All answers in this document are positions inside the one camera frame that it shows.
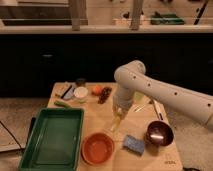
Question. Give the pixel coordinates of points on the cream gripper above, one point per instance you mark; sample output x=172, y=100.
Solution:
x=119, y=113

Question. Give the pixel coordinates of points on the yellow banana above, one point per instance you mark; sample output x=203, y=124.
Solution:
x=115, y=124

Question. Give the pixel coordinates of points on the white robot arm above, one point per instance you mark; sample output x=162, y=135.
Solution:
x=131, y=78

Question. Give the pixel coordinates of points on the red bowl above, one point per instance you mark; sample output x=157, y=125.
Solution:
x=97, y=148

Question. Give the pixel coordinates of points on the dark maroon bowl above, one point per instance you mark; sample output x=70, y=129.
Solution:
x=159, y=134

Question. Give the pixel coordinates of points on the dark grape bunch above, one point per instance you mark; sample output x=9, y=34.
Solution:
x=104, y=94

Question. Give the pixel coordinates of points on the small white stick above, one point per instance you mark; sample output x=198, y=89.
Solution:
x=139, y=108

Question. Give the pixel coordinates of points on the orange fruit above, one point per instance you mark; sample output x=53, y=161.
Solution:
x=96, y=90

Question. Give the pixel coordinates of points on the blue sponge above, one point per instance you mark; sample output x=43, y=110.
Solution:
x=133, y=144

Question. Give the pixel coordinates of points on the long white utensil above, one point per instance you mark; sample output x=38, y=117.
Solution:
x=158, y=110

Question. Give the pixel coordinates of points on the dark small jar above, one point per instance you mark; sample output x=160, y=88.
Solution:
x=80, y=82

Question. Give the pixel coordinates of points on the green pepper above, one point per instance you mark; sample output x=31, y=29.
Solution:
x=61, y=104

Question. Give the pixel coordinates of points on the green plastic tray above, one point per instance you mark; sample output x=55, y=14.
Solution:
x=54, y=143

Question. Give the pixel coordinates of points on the green object on shelf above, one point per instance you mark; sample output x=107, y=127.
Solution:
x=166, y=19

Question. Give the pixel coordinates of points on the gray spatula with black handle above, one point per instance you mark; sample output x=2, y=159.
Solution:
x=69, y=93

